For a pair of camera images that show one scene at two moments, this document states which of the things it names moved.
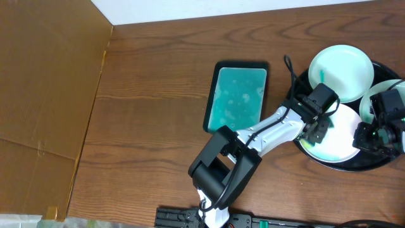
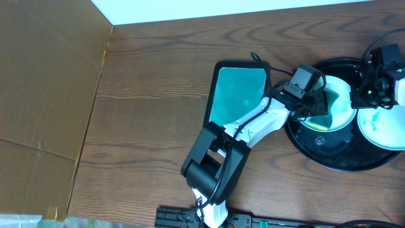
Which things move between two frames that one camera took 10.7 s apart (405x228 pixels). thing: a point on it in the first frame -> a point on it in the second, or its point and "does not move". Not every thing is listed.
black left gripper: x=318 y=132 -> x=319 y=105
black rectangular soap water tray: x=238 y=97 does not move
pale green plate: x=365 y=104 -> x=384 y=126
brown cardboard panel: x=52 y=52 does not move
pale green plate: x=345 y=69 -> x=343 y=115
